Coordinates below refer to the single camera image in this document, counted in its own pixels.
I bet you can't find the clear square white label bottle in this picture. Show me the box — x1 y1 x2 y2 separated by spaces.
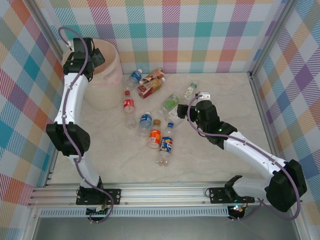
166 104 192 126

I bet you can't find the green label plastic bottle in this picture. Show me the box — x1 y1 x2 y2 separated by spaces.
158 93 181 116

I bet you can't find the green cap white label bottle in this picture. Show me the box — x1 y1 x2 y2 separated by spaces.
183 80 200 104

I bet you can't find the blue yellow label cola bottle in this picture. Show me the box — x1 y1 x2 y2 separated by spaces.
156 121 175 167

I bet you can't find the tan drink white cap bottle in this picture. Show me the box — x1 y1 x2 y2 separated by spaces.
139 76 167 89

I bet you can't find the orange label gold cap bottle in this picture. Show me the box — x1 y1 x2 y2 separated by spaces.
147 119 162 150

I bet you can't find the red and gold drink carton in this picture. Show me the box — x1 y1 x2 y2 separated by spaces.
136 80 163 100

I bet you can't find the blue label white cap bottle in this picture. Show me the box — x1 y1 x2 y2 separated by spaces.
124 68 143 90

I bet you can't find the brown label plastic bottle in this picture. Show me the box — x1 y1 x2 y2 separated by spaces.
142 67 166 82

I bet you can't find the red label cola bottle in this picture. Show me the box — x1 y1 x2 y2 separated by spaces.
122 90 138 130

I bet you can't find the small black controller board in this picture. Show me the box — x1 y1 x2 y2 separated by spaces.
228 204 246 219
85 206 113 217

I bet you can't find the grey metal panel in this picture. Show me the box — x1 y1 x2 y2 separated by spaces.
32 216 301 240

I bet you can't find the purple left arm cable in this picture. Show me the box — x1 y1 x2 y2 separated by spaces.
57 26 116 224

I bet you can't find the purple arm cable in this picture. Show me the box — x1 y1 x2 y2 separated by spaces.
57 26 116 224
186 93 302 222

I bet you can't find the aluminium frame post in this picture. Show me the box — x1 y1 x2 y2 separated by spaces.
23 0 66 59
249 0 301 78

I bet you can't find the aluminium mounting rail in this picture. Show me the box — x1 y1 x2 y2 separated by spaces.
27 182 303 207

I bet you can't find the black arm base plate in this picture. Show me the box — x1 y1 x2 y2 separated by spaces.
208 186 256 205
75 188 122 206

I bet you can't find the white slotted cable duct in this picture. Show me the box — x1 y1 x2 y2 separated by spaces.
39 206 230 218

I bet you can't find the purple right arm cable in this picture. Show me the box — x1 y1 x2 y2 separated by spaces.
186 93 302 222

